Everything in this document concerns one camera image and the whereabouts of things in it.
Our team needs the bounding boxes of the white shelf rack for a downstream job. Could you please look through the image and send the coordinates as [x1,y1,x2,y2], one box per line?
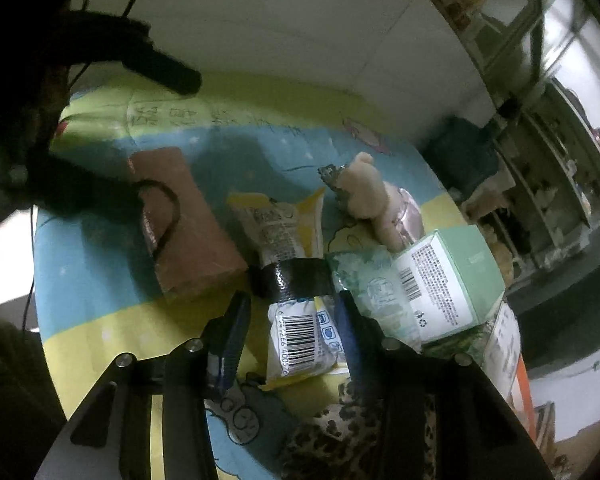
[500,80,600,281]

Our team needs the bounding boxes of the wide black hair band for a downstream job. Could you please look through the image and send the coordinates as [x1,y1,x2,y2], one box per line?
[250,256,335,305]

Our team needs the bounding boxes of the colourful printed play mat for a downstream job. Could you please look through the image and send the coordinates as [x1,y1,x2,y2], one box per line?
[32,72,481,480]

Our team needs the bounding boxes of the beige plush doll pink dress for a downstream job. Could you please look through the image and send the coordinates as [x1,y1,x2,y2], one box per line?
[319,151,426,253]

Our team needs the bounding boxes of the large floral tissue pack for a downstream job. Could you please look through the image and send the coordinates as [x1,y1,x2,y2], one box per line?
[422,300,523,401]

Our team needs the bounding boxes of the cardboard box orange rim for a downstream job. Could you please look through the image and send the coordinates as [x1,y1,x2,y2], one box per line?
[510,350,536,441]

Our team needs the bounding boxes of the mint green carton box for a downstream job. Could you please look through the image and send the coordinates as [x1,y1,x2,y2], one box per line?
[391,224,507,345]

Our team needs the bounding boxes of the yellow white barcode packet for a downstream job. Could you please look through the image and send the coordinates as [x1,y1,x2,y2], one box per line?
[260,296,353,392]

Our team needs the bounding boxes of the sliding glass window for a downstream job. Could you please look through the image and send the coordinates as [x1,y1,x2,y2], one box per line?
[405,0,551,106]

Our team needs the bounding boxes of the small green white tissue pack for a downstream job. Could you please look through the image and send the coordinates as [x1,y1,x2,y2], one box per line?
[327,246,423,353]

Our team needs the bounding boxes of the leopard print scrunchie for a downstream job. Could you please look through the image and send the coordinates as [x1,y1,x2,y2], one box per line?
[280,375,438,480]

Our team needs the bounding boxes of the blue water jug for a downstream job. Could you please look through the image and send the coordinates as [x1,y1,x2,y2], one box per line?
[422,115,503,196]

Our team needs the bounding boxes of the thin black hair tie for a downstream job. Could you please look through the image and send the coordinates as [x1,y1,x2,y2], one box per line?
[134,179,182,261]

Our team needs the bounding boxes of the pink brown wallet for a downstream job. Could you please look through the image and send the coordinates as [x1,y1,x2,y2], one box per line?
[128,147,249,302]

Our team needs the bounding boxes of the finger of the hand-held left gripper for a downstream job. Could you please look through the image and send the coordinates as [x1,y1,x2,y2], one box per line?
[65,10,202,96]
[30,160,145,224]

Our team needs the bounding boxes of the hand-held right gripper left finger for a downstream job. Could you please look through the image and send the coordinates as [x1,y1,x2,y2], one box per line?
[35,290,253,480]

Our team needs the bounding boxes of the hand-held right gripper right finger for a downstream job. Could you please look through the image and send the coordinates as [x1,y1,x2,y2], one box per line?
[334,289,556,480]

